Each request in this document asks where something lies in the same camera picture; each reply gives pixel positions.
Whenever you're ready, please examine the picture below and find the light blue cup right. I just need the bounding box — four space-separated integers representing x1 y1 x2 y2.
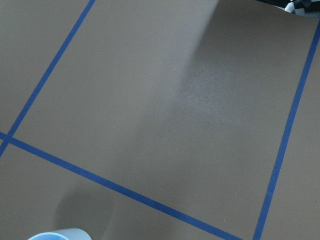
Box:
29 228 92 240

